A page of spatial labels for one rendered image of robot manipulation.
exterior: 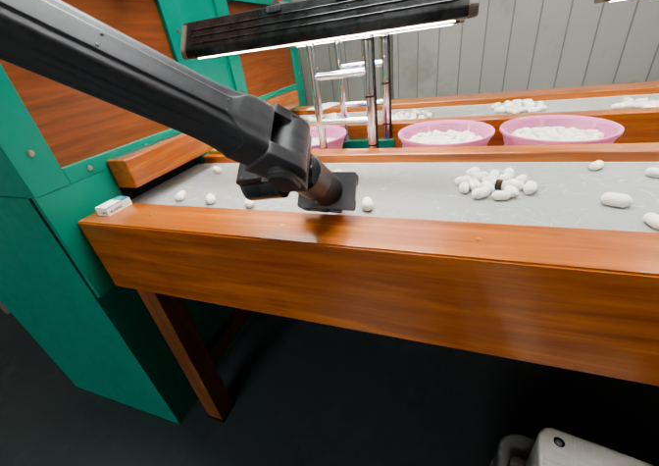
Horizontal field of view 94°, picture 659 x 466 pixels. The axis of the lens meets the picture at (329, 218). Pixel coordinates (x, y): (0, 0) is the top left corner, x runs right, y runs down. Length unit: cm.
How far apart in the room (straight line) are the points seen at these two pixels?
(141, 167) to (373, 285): 62
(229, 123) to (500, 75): 224
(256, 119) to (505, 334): 45
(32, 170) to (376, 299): 69
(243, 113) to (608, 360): 56
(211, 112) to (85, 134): 58
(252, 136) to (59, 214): 58
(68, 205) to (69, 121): 18
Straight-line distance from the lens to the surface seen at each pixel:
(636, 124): 125
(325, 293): 54
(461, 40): 247
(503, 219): 59
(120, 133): 94
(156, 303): 89
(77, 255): 87
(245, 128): 34
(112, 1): 102
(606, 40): 249
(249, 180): 44
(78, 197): 86
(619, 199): 68
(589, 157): 88
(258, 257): 55
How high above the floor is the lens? 103
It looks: 29 degrees down
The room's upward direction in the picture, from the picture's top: 8 degrees counter-clockwise
